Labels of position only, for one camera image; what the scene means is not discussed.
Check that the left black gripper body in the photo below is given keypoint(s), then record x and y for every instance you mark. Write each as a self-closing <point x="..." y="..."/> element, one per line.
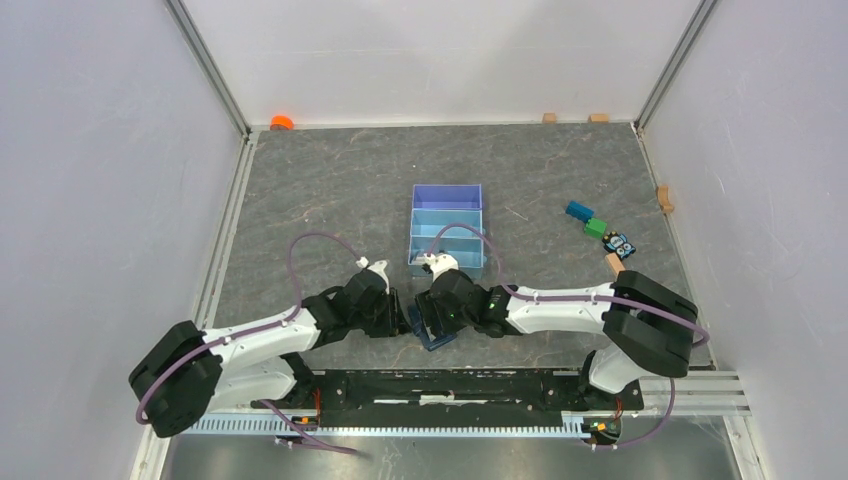
<point x="382" y="319"/>

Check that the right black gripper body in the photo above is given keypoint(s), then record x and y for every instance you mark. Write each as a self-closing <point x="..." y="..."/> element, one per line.
<point x="449" y="321"/>

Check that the blue card holder wallet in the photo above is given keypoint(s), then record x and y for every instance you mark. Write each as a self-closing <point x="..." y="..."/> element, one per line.
<point x="431" y="338"/>

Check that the blue purple three-bin tray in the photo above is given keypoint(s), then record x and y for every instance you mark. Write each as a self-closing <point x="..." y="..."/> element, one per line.
<point x="447" y="219"/>

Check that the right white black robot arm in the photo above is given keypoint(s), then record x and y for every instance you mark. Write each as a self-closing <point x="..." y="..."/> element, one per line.
<point x="652" y="330"/>

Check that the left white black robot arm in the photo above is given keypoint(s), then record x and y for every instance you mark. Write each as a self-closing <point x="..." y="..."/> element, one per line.
<point x="190" y="372"/>

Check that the blue toy brick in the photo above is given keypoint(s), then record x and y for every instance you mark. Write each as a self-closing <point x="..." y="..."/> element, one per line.
<point x="579" y="211"/>

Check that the green toy brick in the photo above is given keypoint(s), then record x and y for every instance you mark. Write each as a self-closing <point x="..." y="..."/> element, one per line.
<point x="595" y="228"/>

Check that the wooden stick block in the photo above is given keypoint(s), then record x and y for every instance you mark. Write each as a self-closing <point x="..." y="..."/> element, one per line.
<point x="614" y="263"/>

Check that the black owl pattern block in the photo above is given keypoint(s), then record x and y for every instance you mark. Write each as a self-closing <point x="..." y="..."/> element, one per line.
<point x="618" y="244"/>

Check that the orange round cap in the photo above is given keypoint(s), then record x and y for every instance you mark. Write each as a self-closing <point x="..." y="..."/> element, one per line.
<point x="281" y="122"/>

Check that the curved wooden piece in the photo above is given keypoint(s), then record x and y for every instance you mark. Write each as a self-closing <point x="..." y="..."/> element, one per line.
<point x="664" y="199"/>

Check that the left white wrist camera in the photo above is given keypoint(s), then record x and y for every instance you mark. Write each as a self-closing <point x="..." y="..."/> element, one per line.
<point x="380" y="268"/>

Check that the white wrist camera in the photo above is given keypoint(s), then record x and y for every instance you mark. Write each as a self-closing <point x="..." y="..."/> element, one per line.
<point x="438" y="264"/>
<point x="380" y="268"/>

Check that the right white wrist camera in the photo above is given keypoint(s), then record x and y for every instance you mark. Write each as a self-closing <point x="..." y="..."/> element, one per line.
<point x="438" y="264"/>

